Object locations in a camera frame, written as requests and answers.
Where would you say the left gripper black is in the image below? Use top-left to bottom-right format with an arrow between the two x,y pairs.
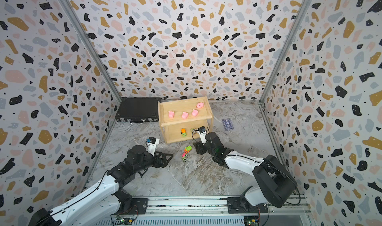
134,150 -> 174,174

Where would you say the orange green dump truck toy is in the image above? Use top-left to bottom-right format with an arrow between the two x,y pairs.
184,146 -> 192,153

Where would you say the green pink mixer truck toy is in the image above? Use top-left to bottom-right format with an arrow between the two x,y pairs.
182,153 -> 188,162

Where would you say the green orange mixer truck toy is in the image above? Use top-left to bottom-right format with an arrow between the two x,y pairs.
181,128 -> 187,137

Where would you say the pink toy pig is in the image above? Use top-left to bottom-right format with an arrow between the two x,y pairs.
196,102 -> 205,109
181,112 -> 189,120
192,109 -> 199,117
168,111 -> 175,119

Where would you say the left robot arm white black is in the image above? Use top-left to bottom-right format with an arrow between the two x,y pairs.
29,145 -> 173,226

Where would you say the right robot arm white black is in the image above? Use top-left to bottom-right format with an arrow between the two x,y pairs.
194,132 -> 297,213

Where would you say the blue card deck box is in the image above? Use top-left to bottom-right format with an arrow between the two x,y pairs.
222,119 -> 234,131

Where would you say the wooden two-tier shelf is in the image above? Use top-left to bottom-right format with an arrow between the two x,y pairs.
158,97 -> 214,144

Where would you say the black briefcase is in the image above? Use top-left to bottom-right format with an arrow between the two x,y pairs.
115,97 -> 162,124

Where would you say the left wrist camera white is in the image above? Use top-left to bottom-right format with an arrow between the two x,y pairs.
146,137 -> 160,156

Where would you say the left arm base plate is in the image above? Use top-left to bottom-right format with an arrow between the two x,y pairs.
115,198 -> 149,215

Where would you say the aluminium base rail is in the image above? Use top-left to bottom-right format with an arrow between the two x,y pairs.
90,196 -> 315,226

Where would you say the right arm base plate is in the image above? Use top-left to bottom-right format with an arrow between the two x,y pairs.
227,197 -> 269,214

